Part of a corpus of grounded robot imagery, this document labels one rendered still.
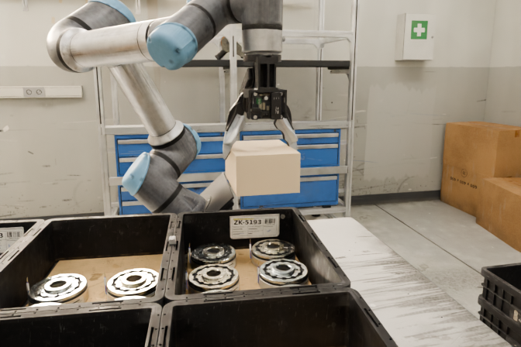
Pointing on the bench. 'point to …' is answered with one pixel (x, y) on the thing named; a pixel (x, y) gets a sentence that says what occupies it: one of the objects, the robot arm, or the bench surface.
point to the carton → (263, 168)
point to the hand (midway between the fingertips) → (259, 157)
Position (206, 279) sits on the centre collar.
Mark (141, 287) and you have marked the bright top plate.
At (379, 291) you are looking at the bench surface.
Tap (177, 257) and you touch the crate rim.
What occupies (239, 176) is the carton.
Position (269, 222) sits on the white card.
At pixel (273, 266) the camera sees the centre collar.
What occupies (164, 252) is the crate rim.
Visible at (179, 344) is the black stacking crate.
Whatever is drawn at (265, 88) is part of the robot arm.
